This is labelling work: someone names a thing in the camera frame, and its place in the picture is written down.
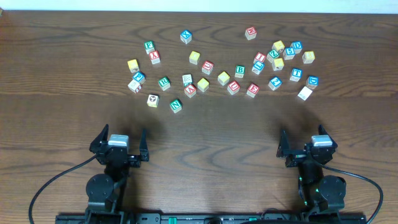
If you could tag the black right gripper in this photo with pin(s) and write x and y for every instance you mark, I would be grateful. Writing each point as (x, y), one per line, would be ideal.
(306, 156)

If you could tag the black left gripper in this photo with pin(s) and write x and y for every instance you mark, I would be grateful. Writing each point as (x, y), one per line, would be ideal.
(117, 155)

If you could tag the green R block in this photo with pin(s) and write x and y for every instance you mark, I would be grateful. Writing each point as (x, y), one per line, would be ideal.
(164, 83)

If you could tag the yellow O block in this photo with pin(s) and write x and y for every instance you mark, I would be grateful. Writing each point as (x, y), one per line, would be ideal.
(194, 57)

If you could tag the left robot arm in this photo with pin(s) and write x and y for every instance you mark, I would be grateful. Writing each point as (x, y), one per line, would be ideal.
(105, 191)

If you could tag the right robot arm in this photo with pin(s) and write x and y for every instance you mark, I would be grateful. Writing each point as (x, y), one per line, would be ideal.
(322, 194)

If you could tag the plain wood block right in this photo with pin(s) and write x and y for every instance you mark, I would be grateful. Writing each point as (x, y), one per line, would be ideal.
(304, 93)

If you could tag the plain block face picture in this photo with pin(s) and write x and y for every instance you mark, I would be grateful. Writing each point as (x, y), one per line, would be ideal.
(153, 101)

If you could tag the plain wood block red side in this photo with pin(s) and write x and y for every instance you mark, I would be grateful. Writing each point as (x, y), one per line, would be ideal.
(134, 86)

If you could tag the blue D block lower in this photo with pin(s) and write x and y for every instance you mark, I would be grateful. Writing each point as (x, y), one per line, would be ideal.
(312, 82)

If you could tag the blue d block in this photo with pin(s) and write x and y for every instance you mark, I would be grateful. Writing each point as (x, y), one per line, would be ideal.
(297, 46)
(312, 82)

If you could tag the blue 2 block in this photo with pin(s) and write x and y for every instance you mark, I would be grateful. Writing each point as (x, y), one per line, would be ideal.
(275, 83)

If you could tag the green N block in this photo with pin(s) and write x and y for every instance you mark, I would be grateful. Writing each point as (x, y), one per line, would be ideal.
(176, 106)

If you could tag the blue T block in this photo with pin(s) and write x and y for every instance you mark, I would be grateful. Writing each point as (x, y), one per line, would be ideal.
(295, 74)

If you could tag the blue P block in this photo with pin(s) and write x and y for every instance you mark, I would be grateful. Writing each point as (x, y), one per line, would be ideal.
(139, 77)

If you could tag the red E block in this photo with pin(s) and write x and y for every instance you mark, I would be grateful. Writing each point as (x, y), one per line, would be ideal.
(252, 90)

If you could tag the yellow block far left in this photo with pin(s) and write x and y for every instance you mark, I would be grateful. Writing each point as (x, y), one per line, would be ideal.
(133, 65)

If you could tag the yellow block middle right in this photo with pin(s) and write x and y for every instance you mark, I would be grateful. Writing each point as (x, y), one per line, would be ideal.
(277, 64)

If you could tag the yellow 8 block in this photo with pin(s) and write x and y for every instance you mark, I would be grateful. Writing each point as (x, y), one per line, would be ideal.
(308, 57)

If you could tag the red A block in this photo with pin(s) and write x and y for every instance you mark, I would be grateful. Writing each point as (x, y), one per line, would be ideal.
(190, 90)

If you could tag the blue L block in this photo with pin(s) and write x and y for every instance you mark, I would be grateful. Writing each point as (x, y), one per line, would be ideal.
(258, 67)

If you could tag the red U block lower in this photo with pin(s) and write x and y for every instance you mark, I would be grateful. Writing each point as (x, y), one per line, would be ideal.
(233, 87)

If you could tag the red u block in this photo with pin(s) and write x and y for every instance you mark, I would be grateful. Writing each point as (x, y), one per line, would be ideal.
(207, 67)
(233, 87)

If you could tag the blue 5 block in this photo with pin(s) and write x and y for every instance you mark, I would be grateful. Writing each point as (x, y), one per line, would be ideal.
(288, 53)

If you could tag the plain wood block green side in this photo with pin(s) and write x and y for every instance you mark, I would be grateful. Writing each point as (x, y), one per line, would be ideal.
(187, 79)

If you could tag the green Z block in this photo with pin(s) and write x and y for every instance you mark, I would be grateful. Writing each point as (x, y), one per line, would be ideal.
(272, 55)

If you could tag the red Y block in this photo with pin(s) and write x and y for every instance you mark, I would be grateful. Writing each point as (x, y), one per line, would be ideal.
(154, 57)

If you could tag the red I block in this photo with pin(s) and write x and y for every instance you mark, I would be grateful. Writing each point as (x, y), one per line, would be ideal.
(260, 57)

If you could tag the green B block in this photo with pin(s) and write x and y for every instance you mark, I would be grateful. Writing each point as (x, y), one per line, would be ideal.
(240, 71)

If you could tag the blue D block upper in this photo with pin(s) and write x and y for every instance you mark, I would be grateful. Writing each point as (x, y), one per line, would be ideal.
(297, 46)

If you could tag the yellow block upper right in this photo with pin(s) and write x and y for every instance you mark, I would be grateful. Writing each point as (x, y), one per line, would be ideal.
(278, 46)

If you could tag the yellow J block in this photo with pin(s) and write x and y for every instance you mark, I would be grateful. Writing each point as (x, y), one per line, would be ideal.
(203, 85)

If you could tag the yellow C block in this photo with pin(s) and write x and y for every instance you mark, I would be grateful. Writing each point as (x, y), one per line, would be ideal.
(223, 78)

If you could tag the green F block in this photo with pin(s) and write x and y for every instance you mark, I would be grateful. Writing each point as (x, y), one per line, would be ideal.
(149, 47)

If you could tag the red U block upper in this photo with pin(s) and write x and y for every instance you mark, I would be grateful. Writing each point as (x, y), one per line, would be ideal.
(207, 67)

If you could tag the red H block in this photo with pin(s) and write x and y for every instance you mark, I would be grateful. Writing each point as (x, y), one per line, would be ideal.
(250, 33)

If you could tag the blue X block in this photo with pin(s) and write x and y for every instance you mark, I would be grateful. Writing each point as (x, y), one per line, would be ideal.
(186, 36)

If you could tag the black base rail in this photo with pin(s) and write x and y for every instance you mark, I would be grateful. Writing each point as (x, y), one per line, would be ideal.
(156, 218)

